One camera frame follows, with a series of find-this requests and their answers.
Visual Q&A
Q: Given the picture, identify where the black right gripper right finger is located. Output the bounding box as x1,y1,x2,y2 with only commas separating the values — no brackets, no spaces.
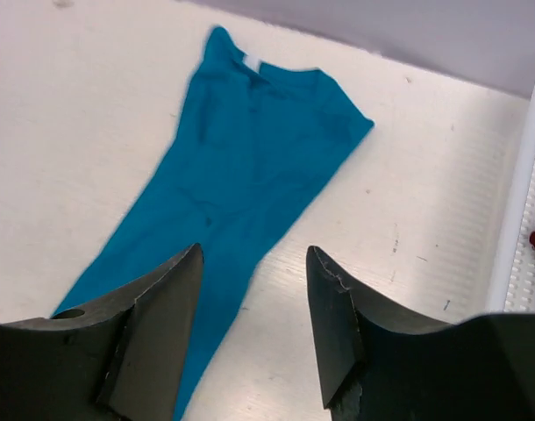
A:
306,246,535,420

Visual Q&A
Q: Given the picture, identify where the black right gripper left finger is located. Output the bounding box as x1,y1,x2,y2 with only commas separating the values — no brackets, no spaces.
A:
0,245,203,420

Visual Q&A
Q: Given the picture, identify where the blue t shirt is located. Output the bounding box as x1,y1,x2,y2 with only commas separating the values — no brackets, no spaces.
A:
61,26,374,419

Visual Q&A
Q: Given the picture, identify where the white plastic basket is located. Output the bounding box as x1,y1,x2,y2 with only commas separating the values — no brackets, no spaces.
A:
485,54,535,315

